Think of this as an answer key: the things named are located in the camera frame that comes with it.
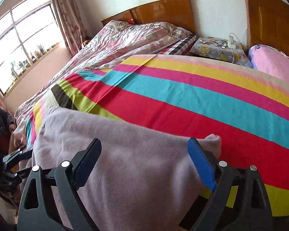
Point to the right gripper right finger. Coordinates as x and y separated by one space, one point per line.
238 201

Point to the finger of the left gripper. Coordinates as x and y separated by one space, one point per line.
22 174
12 159

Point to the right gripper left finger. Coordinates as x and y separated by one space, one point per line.
38 209

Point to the white sleeve left forearm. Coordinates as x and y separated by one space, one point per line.
8 212

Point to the bystander in dark clothes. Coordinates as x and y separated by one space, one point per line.
7 127

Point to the rainbow striped blanket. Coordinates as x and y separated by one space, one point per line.
240 114

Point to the window with grille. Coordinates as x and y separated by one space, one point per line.
28 31

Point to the floral pink curtain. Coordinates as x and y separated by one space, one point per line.
70 24

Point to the pink floral quilt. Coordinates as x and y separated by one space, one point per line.
117 41

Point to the pink bed sheet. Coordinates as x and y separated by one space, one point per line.
270 61

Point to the nightstand with floral cloth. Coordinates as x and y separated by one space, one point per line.
216 48

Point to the white power strip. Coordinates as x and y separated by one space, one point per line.
231 42

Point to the plaid bed sheet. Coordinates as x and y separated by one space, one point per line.
182 47

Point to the right wooden headboard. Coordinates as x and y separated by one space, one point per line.
268 24

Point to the wooden headboard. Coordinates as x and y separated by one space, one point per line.
268 24
177 12

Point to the left wooden headboard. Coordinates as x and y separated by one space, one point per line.
177 12

